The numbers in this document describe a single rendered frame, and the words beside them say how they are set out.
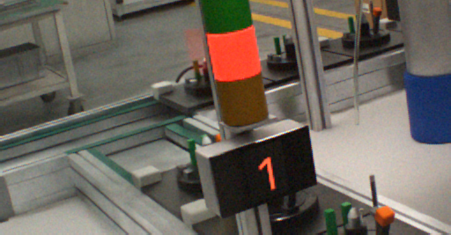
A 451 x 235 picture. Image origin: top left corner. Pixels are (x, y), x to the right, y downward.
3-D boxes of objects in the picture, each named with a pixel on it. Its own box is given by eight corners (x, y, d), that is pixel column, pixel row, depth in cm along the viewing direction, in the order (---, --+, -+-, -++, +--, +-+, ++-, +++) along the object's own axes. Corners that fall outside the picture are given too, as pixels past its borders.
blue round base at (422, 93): (491, 128, 193) (484, 65, 189) (439, 150, 187) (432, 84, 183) (447, 116, 207) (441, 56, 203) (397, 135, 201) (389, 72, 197)
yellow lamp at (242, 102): (277, 116, 95) (269, 71, 93) (235, 129, 93) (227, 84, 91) (255, 107, 99) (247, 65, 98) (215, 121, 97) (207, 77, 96)
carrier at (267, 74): (354, 64, 233) (347, 18, 230) (277, 88, 224) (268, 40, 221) (308, 53, 254) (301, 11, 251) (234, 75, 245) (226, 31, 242)
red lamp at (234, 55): (269, 70, 93) (262, 25, 92) (227, 84, 91) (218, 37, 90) (247, 64, 98) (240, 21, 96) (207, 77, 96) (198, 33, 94)
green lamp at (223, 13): (262, 25, 92) (253, -21, 90) (218, 36, 90) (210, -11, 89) (240, 20, 96) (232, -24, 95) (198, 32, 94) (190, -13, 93)
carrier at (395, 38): (425, 43, 242) (419, -1, 239) (356, 64, 233) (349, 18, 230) (376, 33, 264) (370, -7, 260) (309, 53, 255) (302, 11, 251)
